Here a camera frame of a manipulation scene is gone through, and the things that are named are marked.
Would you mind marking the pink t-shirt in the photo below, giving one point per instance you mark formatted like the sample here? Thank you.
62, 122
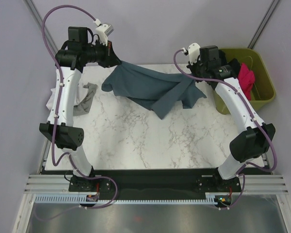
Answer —
246, 79

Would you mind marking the black t-shirt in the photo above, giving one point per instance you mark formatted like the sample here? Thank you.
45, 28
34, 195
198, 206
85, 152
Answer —
234, 63

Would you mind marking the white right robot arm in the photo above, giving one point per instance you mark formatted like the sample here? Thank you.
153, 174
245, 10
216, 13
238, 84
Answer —
255, 136

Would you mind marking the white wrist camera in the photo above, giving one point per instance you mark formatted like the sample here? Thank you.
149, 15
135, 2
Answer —
103, 31
193, 52

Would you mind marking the aluminium frame rail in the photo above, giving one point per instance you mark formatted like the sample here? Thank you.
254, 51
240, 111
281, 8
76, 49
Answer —
254, 184

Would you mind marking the light blue cable duct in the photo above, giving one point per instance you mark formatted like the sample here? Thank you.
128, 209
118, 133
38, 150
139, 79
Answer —
86, 199

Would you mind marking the olive green plastic bin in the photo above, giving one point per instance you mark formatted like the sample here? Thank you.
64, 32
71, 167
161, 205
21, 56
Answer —
263, 91

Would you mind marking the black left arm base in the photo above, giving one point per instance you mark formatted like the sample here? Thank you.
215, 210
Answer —
81, 184

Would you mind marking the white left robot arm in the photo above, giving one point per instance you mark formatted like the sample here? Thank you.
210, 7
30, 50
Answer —
66, 140

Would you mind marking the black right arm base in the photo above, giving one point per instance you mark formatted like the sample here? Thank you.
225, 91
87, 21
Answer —
213, 185

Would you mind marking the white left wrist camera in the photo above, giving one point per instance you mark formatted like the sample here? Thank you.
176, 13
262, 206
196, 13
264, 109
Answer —
103, 31

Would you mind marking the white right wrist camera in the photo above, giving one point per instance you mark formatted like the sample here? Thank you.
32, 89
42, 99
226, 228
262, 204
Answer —
193, 52

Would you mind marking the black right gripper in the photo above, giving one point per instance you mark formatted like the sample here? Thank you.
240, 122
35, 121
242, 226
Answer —
192, 67

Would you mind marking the blue-grey t-shirt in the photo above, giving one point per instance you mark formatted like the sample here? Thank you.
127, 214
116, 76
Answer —
153, 90

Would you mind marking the right aluminium corner post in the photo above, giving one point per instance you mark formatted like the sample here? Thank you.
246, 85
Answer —
264, 22

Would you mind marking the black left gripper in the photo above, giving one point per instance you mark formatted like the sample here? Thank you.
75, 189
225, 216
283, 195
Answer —
110, 58

